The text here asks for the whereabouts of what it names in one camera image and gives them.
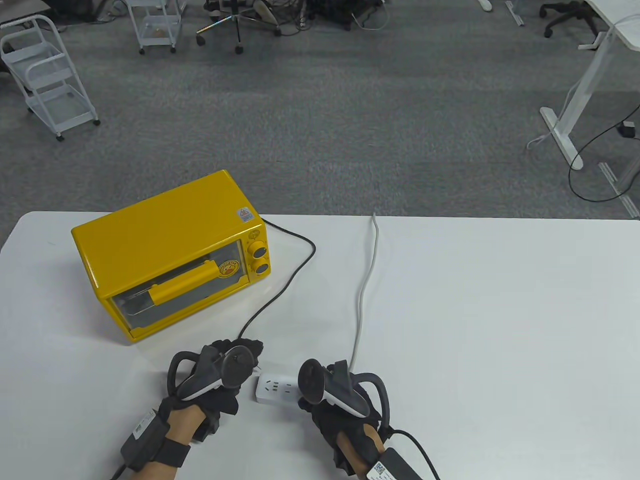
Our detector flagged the white metal frame foot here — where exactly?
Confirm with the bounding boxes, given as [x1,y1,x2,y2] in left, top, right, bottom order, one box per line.
[477,0,526,27]

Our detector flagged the yellow toaster oven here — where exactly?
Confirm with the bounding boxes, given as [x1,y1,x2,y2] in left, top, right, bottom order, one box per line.
[71,169,274,345]

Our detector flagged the person's left forearm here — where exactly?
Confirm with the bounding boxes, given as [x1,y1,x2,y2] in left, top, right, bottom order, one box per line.
[127,404,207,480]

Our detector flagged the black wrist sensor box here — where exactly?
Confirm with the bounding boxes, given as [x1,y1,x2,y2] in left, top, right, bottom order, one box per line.
[367,447,432,480]
[120,407,172,472]

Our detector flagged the black oven power cord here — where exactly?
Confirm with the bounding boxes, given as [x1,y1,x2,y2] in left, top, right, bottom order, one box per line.
[237,218,317,342]

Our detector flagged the black office chair base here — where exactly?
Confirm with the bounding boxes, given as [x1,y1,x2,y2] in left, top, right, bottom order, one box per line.
[539,0,601,39]
[195,0,284,55]

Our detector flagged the large white wire cart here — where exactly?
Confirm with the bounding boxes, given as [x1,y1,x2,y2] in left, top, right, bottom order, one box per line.
[0,14,101,142]

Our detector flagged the grey power strip cable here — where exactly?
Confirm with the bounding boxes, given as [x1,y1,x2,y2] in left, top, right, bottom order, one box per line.
[348,212,380,372]

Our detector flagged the person's right hand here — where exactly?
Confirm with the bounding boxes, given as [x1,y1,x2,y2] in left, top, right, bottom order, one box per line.
[298,389,390,474]

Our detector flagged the black floor cable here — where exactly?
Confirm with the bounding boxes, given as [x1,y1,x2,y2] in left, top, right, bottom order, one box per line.
[567,102,640,203]

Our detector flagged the white floor cable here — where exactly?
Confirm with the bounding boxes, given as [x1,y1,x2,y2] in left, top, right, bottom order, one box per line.
[525,131,557,157]

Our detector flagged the black left wrist sensor box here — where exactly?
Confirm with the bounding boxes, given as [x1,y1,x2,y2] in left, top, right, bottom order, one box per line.
[120,407,172,472]

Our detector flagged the black right wrist sensor box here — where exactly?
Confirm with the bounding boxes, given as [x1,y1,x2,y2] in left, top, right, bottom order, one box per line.
[367,447,432,480]

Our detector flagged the white desk with leg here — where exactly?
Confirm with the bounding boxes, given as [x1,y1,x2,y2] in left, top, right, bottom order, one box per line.
[539,0,640,171]

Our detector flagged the small white wire cart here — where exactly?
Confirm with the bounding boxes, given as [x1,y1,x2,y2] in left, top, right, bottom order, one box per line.
[125,0,184,55]

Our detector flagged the person's left hand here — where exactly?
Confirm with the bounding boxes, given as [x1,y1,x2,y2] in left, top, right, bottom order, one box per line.
[159,338,265,444]

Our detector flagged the left hand tracking controller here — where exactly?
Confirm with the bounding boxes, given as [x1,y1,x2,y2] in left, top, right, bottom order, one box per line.
[166,345,256,403]

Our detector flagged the black left wrist strap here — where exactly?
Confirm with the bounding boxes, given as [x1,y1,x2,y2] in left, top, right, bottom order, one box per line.
[154,437,194,470]

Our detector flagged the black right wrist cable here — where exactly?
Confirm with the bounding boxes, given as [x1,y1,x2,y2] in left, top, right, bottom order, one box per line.
[384,429,442,480]

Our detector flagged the white power strip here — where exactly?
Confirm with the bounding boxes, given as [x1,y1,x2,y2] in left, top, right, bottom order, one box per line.
[255,372,304,407]

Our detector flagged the metal floor rail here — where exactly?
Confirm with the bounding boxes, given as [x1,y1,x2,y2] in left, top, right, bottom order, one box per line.
[598,162,640,220]

